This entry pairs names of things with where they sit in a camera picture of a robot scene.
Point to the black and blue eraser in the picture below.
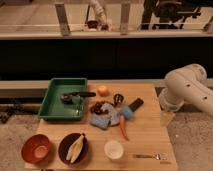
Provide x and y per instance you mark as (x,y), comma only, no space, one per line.
(129,110)

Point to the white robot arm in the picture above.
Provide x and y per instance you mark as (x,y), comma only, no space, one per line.
(187,84)

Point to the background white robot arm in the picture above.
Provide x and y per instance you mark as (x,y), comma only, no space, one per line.
(100,22)

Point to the small metal cup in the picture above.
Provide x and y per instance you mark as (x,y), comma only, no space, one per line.
(118,99)

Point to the white paper cup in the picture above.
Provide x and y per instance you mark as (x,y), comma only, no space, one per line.
(113,150)

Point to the orange fruit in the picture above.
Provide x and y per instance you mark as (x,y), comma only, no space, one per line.
(103,91)

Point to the dark grape bunch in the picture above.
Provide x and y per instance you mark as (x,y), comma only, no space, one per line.
(97,108)

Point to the grey plate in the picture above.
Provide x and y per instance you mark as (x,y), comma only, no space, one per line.
(113,113)

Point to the blue cloth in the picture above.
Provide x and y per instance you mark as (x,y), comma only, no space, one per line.
(99,121)

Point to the orange carrot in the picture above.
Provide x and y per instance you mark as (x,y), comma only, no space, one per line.
(122,127)

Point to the green plastic tray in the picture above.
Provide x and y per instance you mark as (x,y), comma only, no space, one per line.
(53,109)

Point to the dark brown bowl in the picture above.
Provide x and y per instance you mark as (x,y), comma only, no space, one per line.
(66,143)

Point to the pale corn husk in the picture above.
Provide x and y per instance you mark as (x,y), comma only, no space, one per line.
(75,149)

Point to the metal fork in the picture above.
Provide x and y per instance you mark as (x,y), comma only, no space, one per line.
(155,156)

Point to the background black machine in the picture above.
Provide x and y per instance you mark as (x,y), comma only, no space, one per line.
(172,14)

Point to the orange bowl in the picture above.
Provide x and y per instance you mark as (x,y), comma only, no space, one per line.
(36,149)

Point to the black handled scoop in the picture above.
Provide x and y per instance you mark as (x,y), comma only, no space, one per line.
(75,97)

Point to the right grey post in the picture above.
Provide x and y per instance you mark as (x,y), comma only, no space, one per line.
(124,20)

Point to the grey post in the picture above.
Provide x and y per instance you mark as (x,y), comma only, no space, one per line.
(124,20)
(62,18)

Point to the left grey post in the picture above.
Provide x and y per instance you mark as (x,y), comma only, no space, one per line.
(62,18)

